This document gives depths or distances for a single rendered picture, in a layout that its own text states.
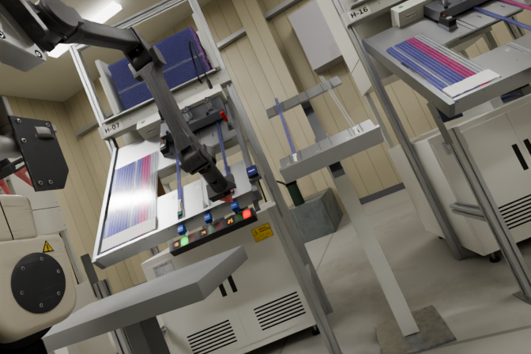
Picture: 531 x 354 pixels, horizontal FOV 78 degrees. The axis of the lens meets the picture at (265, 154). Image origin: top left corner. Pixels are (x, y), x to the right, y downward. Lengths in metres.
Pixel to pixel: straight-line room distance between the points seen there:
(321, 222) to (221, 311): 2.06
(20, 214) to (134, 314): 0.31
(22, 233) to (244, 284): 1.09
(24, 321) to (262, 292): 1.11
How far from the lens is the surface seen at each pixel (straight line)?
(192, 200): 1.36
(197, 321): 1.74
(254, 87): 4.76
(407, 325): 1.46
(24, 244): 0.73
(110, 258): 1.46
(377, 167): 4.42
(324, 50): 4.26
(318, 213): 3.52
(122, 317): 0.87
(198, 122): 1.65
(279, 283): 1.61
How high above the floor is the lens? 0.72
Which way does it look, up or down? 5 degrees up
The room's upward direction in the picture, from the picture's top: 24 degrees counter-clockwise
